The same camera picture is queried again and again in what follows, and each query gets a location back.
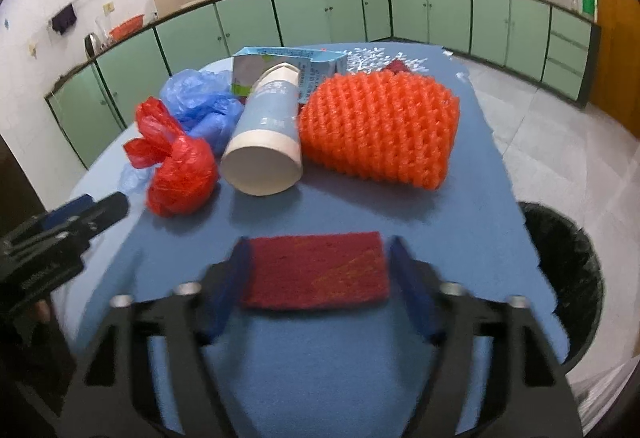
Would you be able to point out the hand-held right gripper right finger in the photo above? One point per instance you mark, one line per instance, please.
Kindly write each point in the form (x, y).
(416, 290)

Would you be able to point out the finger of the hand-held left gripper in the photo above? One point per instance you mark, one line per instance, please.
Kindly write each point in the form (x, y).
(107, 213)
(65, 214)

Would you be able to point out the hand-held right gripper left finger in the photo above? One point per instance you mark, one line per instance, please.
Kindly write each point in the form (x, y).
(231, 288)

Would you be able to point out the red plastic bag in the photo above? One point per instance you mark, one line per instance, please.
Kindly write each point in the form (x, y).
(180, 173)

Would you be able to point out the black trash bin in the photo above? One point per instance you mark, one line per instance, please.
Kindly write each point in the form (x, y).
(565, 268)

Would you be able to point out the white and blue paper cup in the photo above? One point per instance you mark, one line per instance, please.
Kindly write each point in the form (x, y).
(265, 128)

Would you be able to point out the blue tablecloth with tree print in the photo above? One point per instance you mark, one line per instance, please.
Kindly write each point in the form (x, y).
(350, 218)

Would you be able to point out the blue plastic bag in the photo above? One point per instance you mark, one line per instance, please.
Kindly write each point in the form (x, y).
(200, 98)

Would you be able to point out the orange sponge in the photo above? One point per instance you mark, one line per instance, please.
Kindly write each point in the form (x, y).
(380, 128)

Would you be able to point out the steel bowl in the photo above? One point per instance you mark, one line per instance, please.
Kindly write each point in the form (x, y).
(91, 44)

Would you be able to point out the red plastic basin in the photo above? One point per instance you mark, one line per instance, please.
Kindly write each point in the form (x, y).
(127, 28)

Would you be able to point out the dark hanging cloth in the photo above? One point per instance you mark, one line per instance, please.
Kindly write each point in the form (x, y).
(64, 18)

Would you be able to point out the light blue carton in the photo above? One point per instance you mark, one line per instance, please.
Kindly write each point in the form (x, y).
(260, 63)

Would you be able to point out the green lower kitchen cabinets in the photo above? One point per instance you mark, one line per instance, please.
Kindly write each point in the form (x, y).
(340, 13)

